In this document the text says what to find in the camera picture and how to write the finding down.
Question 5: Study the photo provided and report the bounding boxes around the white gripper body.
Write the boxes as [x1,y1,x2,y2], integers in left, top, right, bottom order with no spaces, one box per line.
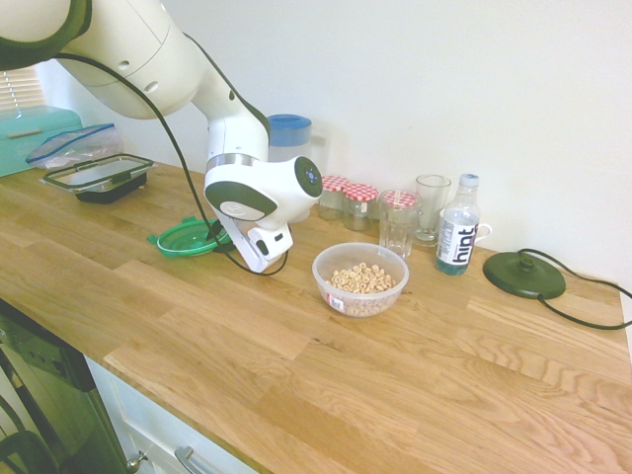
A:
[221,216,285,275]

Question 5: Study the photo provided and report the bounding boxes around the green round container lid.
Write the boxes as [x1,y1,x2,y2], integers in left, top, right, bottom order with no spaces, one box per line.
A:
[146,215,234,260]

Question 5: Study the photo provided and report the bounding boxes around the glass jar red checked lid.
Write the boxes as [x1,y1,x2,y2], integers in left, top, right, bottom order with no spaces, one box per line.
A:
[380,189,423,233]
[317,175,352,221]
[342,183,380,233]

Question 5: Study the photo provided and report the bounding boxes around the plastic pitcher with blue lid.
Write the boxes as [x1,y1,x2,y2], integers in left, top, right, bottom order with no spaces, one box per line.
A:
[266,114,330,224]

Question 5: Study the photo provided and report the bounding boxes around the clear plastic food bowl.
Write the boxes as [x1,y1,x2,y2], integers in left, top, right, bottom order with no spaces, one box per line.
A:
[311,241,411,319]

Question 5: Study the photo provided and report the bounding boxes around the black container with clear lid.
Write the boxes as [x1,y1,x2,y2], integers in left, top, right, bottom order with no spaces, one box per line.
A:
[40,152,156,205]

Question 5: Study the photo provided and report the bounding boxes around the cereal rings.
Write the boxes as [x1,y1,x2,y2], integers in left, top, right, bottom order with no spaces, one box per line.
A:
[323,263,399,316]

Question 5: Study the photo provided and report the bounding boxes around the clear faceted glass tumbler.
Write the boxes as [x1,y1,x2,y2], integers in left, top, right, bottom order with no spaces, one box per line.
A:
[377,195,423,260]

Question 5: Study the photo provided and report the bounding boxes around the zip bag with blue seal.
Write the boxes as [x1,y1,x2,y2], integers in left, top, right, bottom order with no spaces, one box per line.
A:
[25,122,124,172]

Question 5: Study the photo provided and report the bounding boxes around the tall footed clear glass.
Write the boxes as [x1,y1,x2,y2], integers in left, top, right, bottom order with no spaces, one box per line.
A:
[414,174,453,249]

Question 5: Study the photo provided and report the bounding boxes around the white cabinet front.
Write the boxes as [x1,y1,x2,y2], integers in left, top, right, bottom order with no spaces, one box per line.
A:
[82,355,264,474]

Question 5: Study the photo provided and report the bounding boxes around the hint water bottle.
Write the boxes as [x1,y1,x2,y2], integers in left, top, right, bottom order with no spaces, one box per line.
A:
[434,172,483,278]

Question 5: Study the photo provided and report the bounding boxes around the teal bread box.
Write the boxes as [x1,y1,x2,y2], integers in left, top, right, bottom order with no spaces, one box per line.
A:
[0,105,93,179]

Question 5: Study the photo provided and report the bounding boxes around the black kitchen appliance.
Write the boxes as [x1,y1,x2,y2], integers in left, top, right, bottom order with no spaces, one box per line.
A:
[0,297,130,474]

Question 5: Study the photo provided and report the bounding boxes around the white mug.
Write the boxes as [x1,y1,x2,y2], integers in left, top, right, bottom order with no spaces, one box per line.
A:
[438,206,495,244]

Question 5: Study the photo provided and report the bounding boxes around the window blind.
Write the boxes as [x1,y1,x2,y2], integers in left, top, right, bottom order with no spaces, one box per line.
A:
[0,62,46,113]

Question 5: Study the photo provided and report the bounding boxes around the black kettle base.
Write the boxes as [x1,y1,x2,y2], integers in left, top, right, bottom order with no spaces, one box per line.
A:
[482,249,568,301]

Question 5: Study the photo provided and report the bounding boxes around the dark chair back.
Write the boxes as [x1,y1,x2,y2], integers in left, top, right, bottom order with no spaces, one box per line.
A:
[0,429,56,474]

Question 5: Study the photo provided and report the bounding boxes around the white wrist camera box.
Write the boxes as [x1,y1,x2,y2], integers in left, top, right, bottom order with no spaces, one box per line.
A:
[247,225,295,262]

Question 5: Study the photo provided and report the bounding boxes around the silver drawer handle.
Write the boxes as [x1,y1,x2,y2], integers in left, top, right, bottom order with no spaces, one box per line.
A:
[173,444,233,474]

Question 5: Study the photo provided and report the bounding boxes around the black kettle base power cable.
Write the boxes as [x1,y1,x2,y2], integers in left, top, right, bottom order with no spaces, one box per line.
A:
[513,246,632,332]

